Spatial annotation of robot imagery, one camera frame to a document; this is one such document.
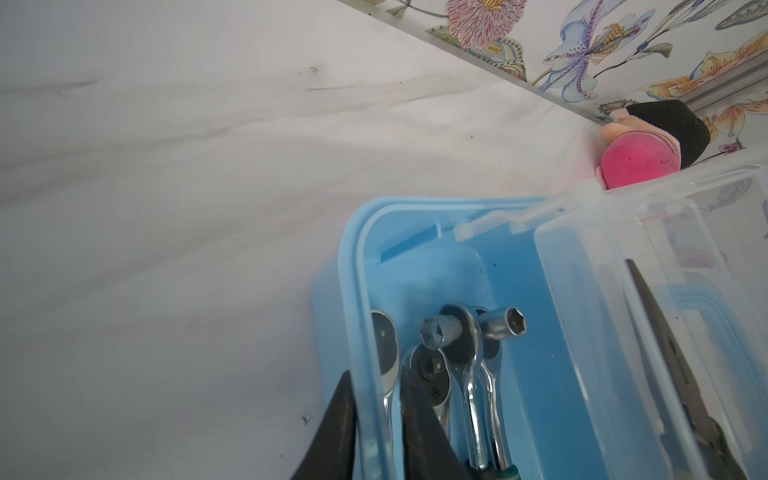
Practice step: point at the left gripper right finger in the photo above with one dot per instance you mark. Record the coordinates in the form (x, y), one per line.
(427, 453)

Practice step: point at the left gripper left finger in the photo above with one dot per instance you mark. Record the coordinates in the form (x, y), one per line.
(331, 454)

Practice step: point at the black ratchet wrench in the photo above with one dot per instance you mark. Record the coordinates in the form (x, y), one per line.
(389, 359)

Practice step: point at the blue plastic tool box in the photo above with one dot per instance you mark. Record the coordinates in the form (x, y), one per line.
(586, 393)

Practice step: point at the yellow handled pliers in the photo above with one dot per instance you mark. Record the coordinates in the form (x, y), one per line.
(708, 434)

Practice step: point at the pink plush toy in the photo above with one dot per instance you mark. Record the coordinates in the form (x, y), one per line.
(648, 141)

